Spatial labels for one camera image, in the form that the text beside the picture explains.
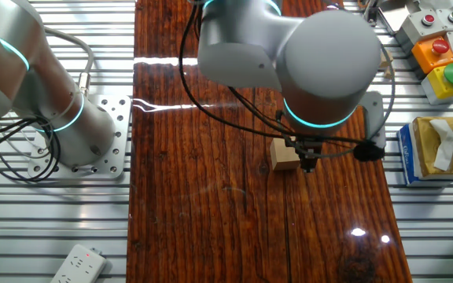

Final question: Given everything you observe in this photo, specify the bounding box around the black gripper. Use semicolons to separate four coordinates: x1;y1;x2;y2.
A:
297;137;324;174

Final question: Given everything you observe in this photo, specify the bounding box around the wood grain board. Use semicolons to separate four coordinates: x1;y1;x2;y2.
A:
126;0;413;283

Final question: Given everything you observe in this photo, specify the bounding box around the gold and blue tissue box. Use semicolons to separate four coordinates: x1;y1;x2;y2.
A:
397;116;453;188

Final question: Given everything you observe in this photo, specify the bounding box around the white tissue sheet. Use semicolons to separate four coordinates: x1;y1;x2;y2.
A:
429;119;453;172

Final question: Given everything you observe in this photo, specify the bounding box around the yellow box green button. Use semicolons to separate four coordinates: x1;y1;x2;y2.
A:
421;62;453;105

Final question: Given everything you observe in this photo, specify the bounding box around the orange box red button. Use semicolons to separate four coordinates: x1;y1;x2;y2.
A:
411;35;453;75

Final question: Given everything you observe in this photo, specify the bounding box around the white power strip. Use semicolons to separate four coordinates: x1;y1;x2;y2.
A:
49;244;108;283

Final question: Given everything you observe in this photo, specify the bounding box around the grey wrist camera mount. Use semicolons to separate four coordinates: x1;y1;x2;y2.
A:
358;90;387;149

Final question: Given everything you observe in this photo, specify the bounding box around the metal frame beam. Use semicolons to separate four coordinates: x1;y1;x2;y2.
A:
375;0;411;36

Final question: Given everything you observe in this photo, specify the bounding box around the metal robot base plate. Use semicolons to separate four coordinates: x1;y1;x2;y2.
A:
27;94;132;182

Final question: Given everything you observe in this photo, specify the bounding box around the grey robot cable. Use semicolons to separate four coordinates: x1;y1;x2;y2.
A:
43;26;96;97

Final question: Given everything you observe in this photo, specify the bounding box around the thin black cable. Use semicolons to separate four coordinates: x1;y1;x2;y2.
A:
0;116;62;184

